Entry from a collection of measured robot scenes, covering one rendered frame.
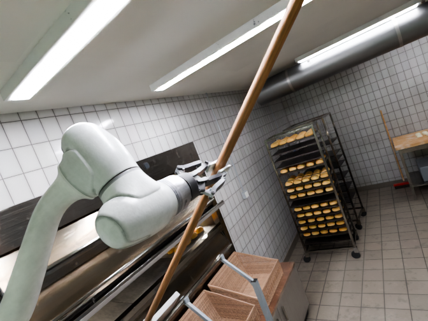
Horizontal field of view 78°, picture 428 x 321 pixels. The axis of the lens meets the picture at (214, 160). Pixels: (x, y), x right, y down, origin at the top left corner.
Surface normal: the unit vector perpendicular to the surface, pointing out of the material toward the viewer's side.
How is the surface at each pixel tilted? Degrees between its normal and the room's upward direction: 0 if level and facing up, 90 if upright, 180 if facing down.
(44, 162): 90
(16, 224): 90
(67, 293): 70
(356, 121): 90
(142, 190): 59
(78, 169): 79
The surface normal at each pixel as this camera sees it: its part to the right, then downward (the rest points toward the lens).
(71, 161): -0.22, -0.14
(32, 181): 0.79, -0.26
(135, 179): 0.51, -0.66
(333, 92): -0.50, 0.26
